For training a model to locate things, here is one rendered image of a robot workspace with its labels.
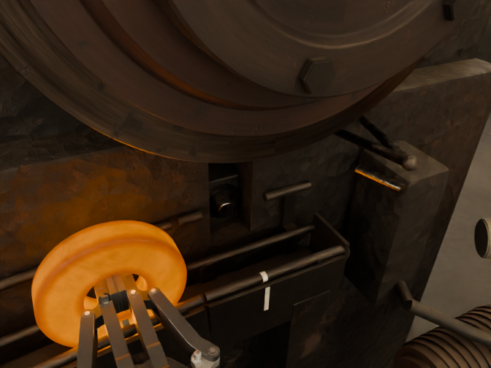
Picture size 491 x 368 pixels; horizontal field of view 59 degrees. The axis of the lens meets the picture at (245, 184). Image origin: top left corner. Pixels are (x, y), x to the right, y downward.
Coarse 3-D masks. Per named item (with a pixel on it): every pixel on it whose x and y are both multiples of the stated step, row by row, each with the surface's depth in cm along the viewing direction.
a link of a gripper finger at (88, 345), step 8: (88, 312) 40; (80, 320) 39; (88, 320) 39; (80, 328) 38; (88, 328) 39; (80, 336) 38; (88, 336) 38; (96, 336) 40; (80, 344) 37; (88, 344) 37; (96, 344) 39; (80, 352) 37; (88, 352) 37; (96, 352) 39; (80, 360) 36; (88, 360) 36; (96, 360) 38
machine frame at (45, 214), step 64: (0, 64) 41; (448, 64) 69; (0, 128) 44; (64, 128) 47; (384, 128) 63; (448, 128) 70; (0, 192) 42; (64, 192) 45; (128, 192) 48; (192, 192) 53; (256, 192) 58; (320, 192) 63; (448, 192) 80; (0, 256) 45; (192, 256) 58; (256, 256) 64; (0, 320) 50; (384, 320) 95
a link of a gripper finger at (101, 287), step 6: (102, 282) 43; (96, 288) 43; (102, 288) 43; (96, 294) 42; (96, 306) 41; (96, 312) 40; (96, 318) 40; (102, 318) 41; (96, 324) 40; (102, 324) 41
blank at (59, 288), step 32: (96, 224) 42; (128, 224) 43; (64, 256) 40; (96, 256) 40; (128, 256) 42; (160, 256) 44; (32, 288) 42; (64, 288) 41; (160, 288) 47; (64, 320) 43; (128, 320) 47
